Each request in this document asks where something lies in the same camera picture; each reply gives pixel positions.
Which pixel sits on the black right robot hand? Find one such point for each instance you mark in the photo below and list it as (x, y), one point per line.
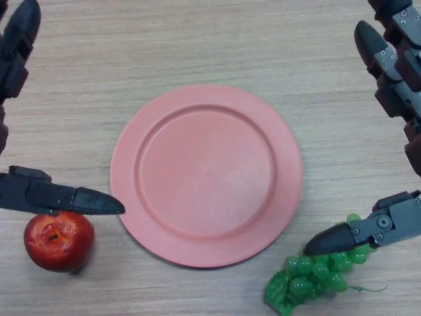
(398, 72)

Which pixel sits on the green plastic grape bunch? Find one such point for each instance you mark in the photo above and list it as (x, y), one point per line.
(309, 279)

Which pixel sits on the pink round plate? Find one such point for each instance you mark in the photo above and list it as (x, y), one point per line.
(207, 164)

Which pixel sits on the red apple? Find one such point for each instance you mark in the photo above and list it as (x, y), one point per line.
(59, 250)

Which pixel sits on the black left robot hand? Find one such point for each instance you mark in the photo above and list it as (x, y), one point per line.
(18, 52)

